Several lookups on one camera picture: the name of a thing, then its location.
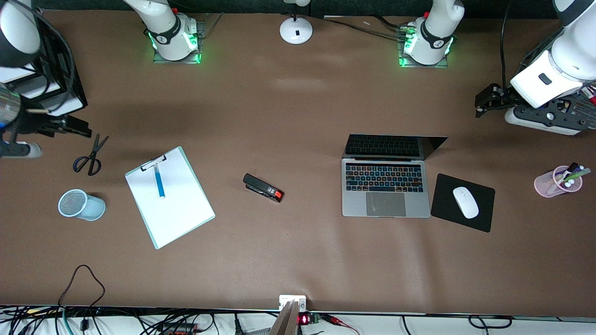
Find white paper sheet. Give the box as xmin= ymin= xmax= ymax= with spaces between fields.
xmin=14 ymin=77 xmax=62 ymax=101
xmin=47 ymin=95 xmax=85 ymax=117
xmin=0 ymin=64 xmax=38 ymax=85

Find red cable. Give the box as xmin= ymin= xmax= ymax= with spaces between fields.
xmin=321 ymin=314 xmax=360 ymax=335

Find grey camera pole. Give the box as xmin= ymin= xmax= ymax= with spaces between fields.
xmin=269 ymin=300 xmax=301 ymax=335

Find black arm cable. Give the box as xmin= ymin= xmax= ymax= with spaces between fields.
xmin=500 ymin=0 xmax=513 ymax=91
xmin=7 ymin=0 xmax=71 ymax=101

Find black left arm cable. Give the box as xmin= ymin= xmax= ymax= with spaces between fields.
xmin=500 ymin=0 xmax=513 ymax=91

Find black stacked letter tray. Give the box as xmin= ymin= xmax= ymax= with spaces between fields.
xmin=0 ymin=12 xmax=88 ymax=119

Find teal clipboard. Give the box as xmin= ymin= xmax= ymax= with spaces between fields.
xmin=125 ymin=146 xmax=216 ymax=250

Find white clipboard paper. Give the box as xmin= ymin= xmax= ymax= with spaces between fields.
xmin=126 ymin=148 xmax=214 ymax=247

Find black base cable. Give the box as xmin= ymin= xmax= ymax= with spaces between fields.
xmin=321 ymin=15 xmax=410 ymax=41

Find pink translucent pen cup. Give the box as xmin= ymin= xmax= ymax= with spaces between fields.
xmin=534 ymin=165 xmax=583 ymax=198

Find black looped cable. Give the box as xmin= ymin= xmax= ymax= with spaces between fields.
xmin=58 ymin=264 xmax=106 ymax=308

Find silver laptop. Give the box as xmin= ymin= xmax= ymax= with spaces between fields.
xmin=342 ymin=134 xmax=448 ymax=218

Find white round stand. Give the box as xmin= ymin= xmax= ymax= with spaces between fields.
xmin=279 ymin=0 xmax=313 ymax=45

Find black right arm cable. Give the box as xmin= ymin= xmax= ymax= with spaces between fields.
xmin=7 ymin=0 xmax=71 ymax=101

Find black mouse pad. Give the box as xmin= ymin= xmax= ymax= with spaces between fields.
xmin=431 ymin=174 xmax=496 ymax=233

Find blue mesh pen cup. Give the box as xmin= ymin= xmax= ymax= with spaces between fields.
xmin=58 ymin=188 xmax=106 ymax=221

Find black stapler with red tip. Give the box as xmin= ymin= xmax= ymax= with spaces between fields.
xmin=243 ymin=173 xmax=284 ymax=203

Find green marker in cup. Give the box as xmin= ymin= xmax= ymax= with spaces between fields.
xmin=562 ymin=167 xmax=592 ymax=183

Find red power strip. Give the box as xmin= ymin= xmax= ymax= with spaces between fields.
xmin=161 ymin=322 xmax=198 ymax=335

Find black wire mesh tray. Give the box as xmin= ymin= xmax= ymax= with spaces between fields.
xmin=519 ymin=19 xmax=596 ymax=138

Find white computer mouse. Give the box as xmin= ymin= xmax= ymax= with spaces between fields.
xmin=453 ymin=187 xmax=480 ymax=219

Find white mounting bracket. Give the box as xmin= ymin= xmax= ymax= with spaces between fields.
xmin=279 ymin=295 xmax=307 ymax=312

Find black scissors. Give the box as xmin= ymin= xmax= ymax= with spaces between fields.
xmin=73 ymin=134 xmax=109 ymax=176

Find black flat loop cable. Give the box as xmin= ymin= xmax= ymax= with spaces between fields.
xmin=468 ymin=315 xmax=514 ymax=329

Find thin clear cable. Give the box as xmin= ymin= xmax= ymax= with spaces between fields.
xmin=200 ymin=13 xmax=224 ymax=38

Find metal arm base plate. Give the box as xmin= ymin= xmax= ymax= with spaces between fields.
xmin=153 ymin=19 xmax=202 ymax=64
xmin=398 ymin=23 xmax=448 ymax=69

